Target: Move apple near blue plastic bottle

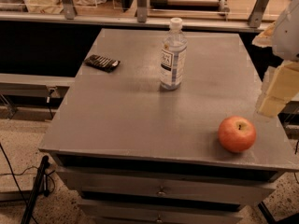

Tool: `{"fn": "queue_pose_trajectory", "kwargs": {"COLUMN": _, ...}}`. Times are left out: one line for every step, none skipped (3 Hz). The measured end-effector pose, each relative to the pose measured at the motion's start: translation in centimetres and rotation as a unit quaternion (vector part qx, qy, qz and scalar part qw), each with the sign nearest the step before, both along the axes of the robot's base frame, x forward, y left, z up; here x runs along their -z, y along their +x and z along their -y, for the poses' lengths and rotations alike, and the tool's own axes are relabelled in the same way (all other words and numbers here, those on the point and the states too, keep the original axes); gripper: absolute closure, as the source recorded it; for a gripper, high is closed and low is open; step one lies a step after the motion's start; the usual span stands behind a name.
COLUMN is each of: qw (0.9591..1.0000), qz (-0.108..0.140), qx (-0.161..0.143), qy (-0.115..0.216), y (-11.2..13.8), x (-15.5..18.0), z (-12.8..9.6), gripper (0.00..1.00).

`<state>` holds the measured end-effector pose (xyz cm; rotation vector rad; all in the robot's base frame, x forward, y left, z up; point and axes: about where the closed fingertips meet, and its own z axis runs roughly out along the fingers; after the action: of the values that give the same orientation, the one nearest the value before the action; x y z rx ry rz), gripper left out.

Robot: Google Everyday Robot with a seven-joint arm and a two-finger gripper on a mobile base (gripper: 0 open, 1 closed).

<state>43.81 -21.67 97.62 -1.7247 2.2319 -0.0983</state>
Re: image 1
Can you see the grey metal rail frame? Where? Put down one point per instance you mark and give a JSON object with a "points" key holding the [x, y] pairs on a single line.
{"points": [[246, 15]]}

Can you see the clear plastic water bottle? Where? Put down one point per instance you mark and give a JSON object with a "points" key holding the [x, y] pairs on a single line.
{"points": [[173, 55]]}

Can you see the lower grey drawer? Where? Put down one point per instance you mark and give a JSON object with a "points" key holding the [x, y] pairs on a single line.
{"points": [[105, 212]]}

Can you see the black tripod leg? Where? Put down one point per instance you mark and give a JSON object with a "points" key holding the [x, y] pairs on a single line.
{"points": [[40, 177]]}

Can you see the grey drawer cabinet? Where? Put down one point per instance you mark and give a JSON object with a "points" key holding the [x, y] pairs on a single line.
{"points": [[126, 121]]}

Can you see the upper grey drawer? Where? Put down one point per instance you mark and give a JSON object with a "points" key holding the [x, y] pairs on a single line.
{"points": [[204, 189]]}

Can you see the red apple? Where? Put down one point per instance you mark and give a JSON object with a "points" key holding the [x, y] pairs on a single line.
{"points": [[236, 134]]}

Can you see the grey drawer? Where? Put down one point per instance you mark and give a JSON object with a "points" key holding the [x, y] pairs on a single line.
{"points": [[204, 189], [105, 212]]}

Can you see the dark snack bar packet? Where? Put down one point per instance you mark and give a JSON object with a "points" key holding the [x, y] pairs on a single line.
{"points": [[102, 63]]}

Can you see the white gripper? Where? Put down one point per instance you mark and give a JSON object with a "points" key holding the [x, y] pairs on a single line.
{"points": [[287, 36]]}

